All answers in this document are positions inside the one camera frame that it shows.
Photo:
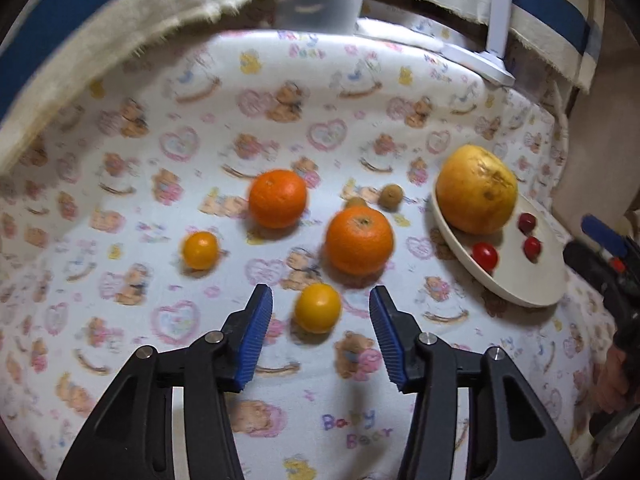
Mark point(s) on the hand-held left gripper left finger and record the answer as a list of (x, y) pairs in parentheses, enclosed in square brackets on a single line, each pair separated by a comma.
[(257, 335)]

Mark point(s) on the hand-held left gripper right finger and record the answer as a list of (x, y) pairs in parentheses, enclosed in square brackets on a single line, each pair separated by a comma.
[(387, 340)]

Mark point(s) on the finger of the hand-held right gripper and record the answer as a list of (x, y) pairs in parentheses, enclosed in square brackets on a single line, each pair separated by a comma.
[(605, 232), (587, 260)]

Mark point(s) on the red hawthorn berry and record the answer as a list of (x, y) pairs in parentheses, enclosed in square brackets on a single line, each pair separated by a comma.
[(532, 248), (526, 222)]

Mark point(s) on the cream plate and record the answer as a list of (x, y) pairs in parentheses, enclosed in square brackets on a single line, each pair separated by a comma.
[(530, 285)]

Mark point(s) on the yellow cherry tomato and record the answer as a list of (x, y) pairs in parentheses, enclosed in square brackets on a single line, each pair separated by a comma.
[(317, 308), (200, 250)]

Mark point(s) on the orange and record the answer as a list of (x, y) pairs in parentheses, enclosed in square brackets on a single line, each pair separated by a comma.
[(277, 199), (359, 242)]

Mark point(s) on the red cherry tomato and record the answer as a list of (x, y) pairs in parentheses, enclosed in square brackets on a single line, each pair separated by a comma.
[(485, 256)]

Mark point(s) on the yellow pomelo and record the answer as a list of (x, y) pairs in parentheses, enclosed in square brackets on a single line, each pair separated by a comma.
[(475, 190)]

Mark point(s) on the brown longan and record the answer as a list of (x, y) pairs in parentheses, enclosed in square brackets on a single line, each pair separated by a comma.
[(356, 202), (390, 197)]

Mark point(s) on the person's right hand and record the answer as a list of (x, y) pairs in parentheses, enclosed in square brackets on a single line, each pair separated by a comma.
[(614, 380)]

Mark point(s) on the wooden board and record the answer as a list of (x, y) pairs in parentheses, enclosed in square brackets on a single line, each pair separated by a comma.
[(590, 160)]

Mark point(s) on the bear print tablecloth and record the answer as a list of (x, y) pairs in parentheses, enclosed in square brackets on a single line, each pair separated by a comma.
[(325, 435)]

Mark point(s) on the white desk lamp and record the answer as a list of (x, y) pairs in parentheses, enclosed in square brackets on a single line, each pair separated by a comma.
[(500, 10)]

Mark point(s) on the striped cloth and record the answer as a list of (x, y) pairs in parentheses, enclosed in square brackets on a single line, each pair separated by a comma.
[(100, 35)]

